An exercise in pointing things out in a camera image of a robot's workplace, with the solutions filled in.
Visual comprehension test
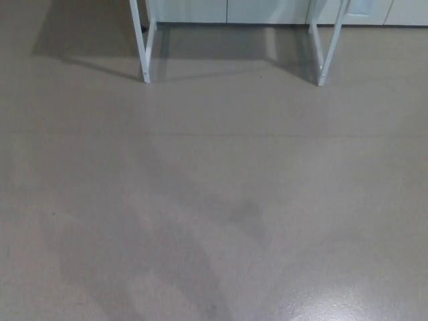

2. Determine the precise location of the white metal-frame desk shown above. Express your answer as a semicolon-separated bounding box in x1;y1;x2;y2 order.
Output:
129;0;350;87

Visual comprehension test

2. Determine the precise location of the white cabinet with doors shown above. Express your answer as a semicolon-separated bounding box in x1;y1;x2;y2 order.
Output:
146;0;428;26

